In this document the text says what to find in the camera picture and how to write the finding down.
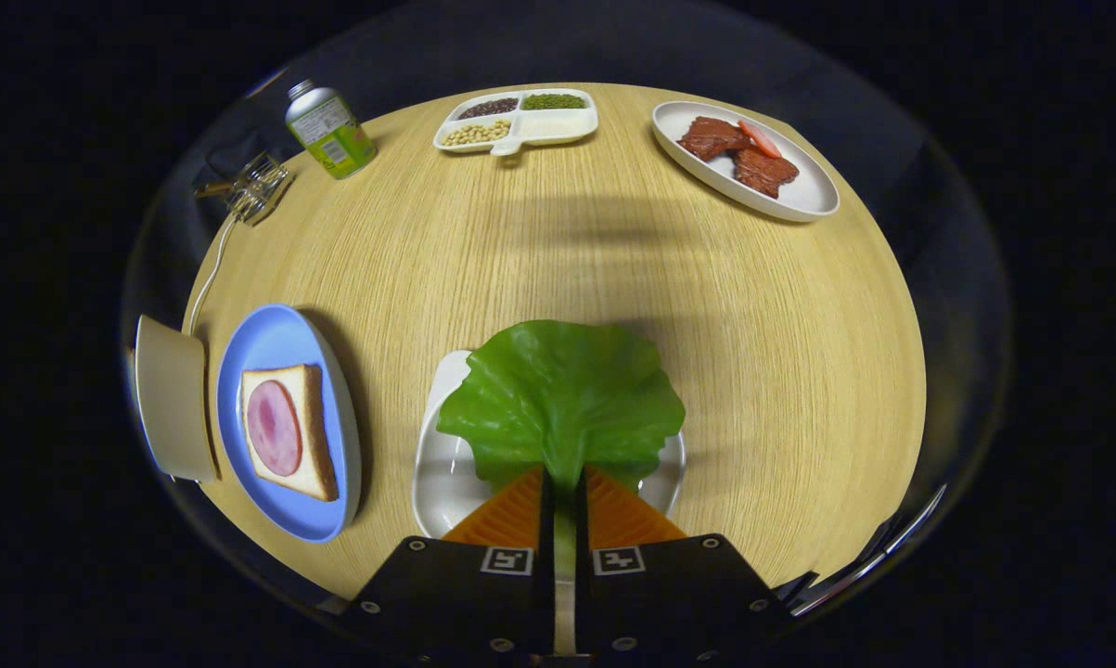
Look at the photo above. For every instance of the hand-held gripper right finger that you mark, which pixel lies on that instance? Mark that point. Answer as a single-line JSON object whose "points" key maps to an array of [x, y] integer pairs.
{"points": [[669, 594]]}

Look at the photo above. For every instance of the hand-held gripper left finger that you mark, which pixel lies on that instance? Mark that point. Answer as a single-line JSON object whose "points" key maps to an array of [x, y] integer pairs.
{"points": [[465, 594]]}

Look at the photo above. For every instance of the green lettuce leaf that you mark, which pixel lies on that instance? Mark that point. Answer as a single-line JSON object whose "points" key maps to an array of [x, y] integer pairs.
{"points": [[558, 399]]}

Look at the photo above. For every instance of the small white plate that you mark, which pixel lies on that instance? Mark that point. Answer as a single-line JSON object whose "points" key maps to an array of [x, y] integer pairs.
{"points": [[446, 482]]}

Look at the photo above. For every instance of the white bread slice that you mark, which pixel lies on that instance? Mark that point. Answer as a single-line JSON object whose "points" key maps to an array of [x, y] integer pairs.
{"points": [[309, 436]]}

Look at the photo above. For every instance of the round pink ham slice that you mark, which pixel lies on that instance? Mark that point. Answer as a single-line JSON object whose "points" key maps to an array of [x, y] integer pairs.
{"points": [[275, 427]]}

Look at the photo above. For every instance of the blue plate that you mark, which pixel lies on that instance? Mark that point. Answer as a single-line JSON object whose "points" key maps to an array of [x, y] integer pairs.
{"points": [[270, 339]]}

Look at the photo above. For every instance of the white toaster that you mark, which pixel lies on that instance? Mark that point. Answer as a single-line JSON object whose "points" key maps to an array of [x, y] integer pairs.
{"points": [[173, 399]]}

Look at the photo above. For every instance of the white oval plate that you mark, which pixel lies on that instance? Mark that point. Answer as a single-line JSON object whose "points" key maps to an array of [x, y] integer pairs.
{"points": [[799, 190]]}

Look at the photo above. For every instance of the brown meat slice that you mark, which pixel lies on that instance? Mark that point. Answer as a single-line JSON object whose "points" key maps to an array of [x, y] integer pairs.
{"points": [[711, 137], [766, 172]]}

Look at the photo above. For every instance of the pile of yellow soybeans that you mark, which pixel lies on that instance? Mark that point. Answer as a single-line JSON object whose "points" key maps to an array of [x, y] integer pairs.
{"points": [[476, 133]]}

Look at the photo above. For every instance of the pink sausage slice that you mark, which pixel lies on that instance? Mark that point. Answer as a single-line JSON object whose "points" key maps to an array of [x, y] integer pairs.
{"points": [[760, 139]]}

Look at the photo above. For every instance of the green label metal bottle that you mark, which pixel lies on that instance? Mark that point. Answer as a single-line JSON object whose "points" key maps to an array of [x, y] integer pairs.
{"points": [[335, 139]]}

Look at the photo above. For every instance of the white divided dish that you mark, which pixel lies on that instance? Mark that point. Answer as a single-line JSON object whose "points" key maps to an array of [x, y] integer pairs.
{"points": [[558, 125]]}

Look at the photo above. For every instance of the pile of dark beans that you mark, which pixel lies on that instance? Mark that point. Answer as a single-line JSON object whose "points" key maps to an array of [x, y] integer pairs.
{"points": [[488, 108]]}

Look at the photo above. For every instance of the pile of green beans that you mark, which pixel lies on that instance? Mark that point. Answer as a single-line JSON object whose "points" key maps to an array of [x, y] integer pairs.
{"points": [[554, 101]]}

